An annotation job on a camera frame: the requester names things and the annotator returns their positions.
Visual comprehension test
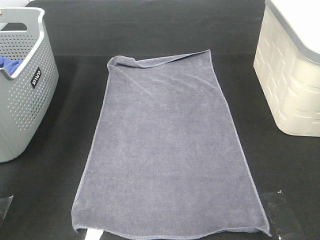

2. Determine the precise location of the centre clear tape strip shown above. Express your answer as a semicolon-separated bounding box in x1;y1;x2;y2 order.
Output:
84;228;104;240

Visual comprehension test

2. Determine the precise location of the blue cloth in basket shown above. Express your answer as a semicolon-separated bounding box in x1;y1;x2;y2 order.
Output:
0;56;23;76

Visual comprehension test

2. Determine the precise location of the left clear tape strip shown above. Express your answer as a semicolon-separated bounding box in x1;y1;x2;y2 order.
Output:
0;195;14;227

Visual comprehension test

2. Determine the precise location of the clear tape strip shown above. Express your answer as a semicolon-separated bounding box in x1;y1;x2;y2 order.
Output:
84;228;104;240
0;195;14;227
260;190;307;240

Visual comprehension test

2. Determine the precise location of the grey microfibre towel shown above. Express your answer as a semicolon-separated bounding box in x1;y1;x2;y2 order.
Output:
71;50;270;240

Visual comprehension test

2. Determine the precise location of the right clear tape strip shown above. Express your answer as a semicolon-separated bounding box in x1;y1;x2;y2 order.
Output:
260;190;307;240

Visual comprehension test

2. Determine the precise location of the grey perforated laundry basket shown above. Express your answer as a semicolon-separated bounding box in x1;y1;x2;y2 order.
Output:
0;7;59;163

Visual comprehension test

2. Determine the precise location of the white storage bin grey rim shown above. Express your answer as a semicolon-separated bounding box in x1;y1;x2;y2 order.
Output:
253;0;320;137

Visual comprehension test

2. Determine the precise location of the black felt table mat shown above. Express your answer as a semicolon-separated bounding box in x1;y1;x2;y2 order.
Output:
0;0;320;240

